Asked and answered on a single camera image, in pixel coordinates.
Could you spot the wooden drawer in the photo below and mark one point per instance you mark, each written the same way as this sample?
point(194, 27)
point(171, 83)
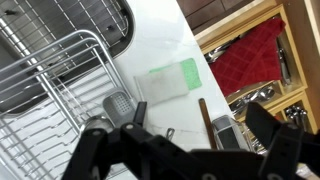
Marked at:
point(296, 66)

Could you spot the metal sink grid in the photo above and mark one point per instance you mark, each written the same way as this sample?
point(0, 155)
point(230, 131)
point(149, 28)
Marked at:
point(66, 16)

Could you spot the grey utensil caddy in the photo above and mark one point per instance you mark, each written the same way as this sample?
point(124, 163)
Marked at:
point(118, 106)

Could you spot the steel cutlery pile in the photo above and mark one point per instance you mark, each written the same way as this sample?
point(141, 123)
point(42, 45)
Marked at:
point(295, 115)
point(253, 96)

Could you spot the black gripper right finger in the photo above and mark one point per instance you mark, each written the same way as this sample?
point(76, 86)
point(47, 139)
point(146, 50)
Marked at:
point(293, 150)

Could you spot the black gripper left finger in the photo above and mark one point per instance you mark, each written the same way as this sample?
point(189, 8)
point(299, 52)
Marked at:
point(133, 150)

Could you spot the green sponge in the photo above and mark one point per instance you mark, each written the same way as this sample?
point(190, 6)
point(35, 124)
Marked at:
point(191, 73)

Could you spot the stainless steel sink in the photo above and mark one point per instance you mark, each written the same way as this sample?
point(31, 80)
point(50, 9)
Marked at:
point(129, 30)

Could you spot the red cloth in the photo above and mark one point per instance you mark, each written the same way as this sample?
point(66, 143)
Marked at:
point(250, 58)

